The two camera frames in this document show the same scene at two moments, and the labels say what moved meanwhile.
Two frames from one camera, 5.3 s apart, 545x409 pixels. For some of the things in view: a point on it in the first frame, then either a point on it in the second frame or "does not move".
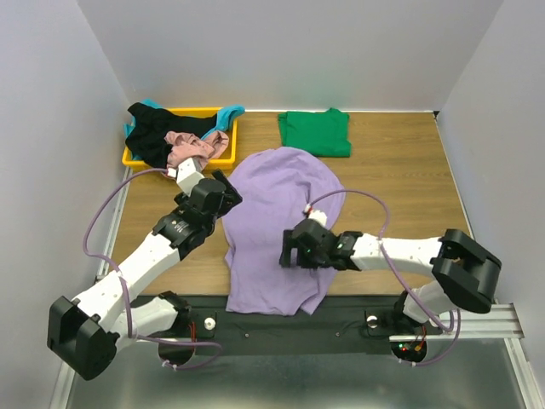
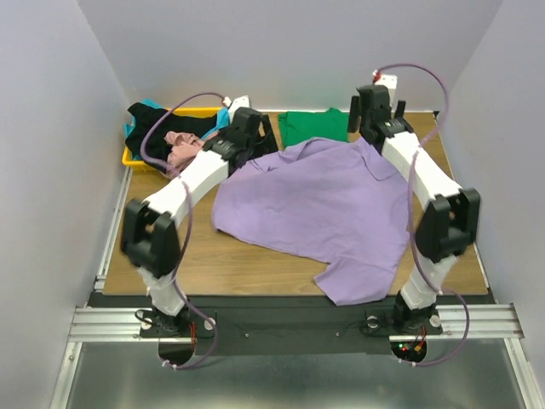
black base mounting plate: (362, 325) does not move
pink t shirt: (186, 146) does not move
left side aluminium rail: (115, 224) does not move
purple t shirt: (278, 187) to (338, 203)
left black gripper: (232, 198) to (266, 145)
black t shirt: (146, 138) does not move
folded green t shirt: (324, 134) does not move
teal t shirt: (224, 115) does not move
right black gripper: (288, 248) to (353, 114)
